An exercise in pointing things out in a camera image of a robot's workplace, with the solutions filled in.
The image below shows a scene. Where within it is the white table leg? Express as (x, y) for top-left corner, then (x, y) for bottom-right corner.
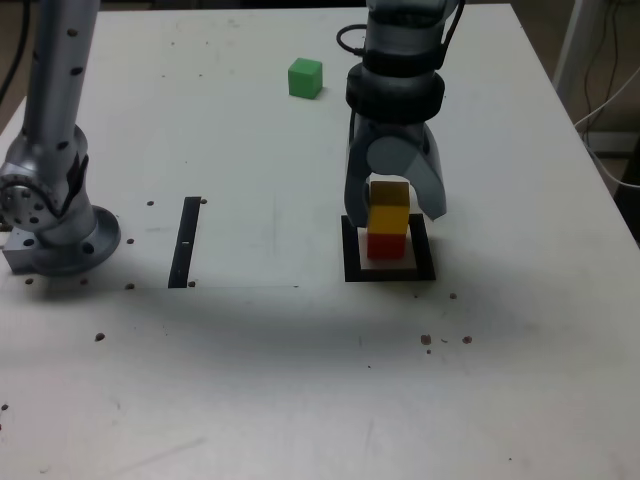
(552, 0), (609, 104)

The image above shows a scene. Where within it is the black hanging cable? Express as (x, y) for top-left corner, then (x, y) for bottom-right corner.
(583, 0), (626, 132)

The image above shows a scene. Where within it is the green cube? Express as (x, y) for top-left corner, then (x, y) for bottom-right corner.
(287, 57), (324, 100)

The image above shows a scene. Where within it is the black tape square outline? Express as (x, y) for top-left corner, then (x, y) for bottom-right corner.
(340, 213), (437, 283)

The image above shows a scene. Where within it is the white cable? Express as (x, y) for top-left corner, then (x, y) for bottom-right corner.
(573, 64), (640, 190)

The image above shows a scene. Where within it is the yellow cube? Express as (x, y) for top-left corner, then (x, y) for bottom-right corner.
(367, 180), (412, 236)

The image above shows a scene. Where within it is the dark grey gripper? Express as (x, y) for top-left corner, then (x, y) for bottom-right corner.
(344, 113), (448, 229)

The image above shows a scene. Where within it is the black tape strip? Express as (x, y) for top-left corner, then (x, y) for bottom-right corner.
(167, 196), (202, 290)

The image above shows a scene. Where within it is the red cube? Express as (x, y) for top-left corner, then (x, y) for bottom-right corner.
(367, 232), (407, 262)

